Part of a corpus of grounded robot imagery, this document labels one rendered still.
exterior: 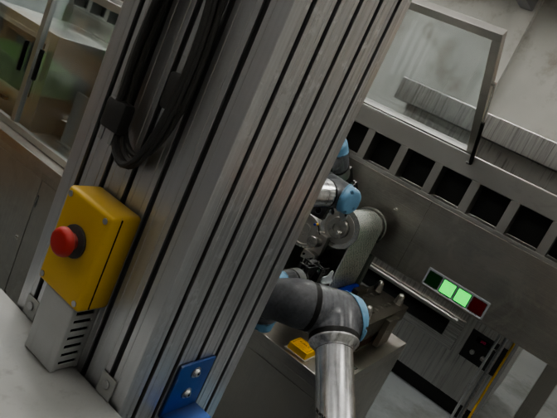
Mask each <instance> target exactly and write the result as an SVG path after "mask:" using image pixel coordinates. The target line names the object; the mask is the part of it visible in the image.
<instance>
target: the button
mask: <svg viewBox="0 0 557 418"><path fill-rule="evenodd" d="M288 348H290V349H291V350H292V351H294V352H295V353H296V354H297V355H299V356H300V357H301V358H302V359H303V360H306V359H308V358H310V357H312V356H314V355H315V351H314V350H313V349H311V348H310V346H309V343H308V342H306V341H305V340H304V339H302V338H297V339H294V340H293V341H290V343H289V345H288Z"/></svg>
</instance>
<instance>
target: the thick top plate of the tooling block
mask: <svg viewBox="0 0 557 418"><path fill-rule="evenodd" d="M374 287H375V286H374V285H373V286H370V287H367V288H369V289H368V291H367V292H366V293H364V294H359V295H357V296H359V297H360V298H362V299H363V301H364V302H365V304H366V306H368V305H371V306H372V307H373V312H372V315H371V319H370V320H369V326H368V327H366V330H367V333H366V335H365V338H366V337H368V336H370V335H371V334H373V333H376V332H378V331H380V329H381V327H382V325H383V323H384V321H385V320H386V319H387V318H390V317H392V316H394V315H397V316H398V317H400V319H399V321H400V320H401V319H402V318H403V317H404V314H405V313H406V311H407V309H408V306H406V305H405V304H402V306H399V305H397V304H395V303H394V300H395V298H394V297H392V296H391V295H389V294H387V293H386V292H385V291H383V290H382V291H381V293H379V292H376V291H375V290H373V288H374Z"/></svg>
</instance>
